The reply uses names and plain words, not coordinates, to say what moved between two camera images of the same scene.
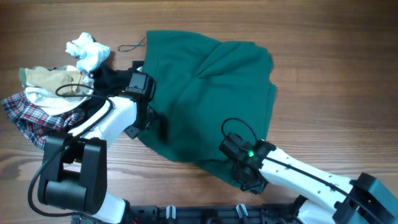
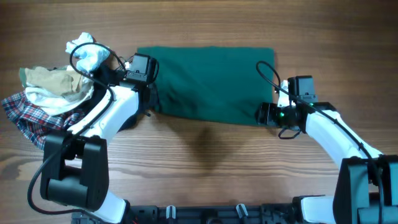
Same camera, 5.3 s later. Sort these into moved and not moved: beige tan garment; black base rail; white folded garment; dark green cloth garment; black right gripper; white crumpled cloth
Moved: dark green cloth garment; black right gripper
Not moved: beige tan garment; white crumpled cloth; black base rail; white folded garment
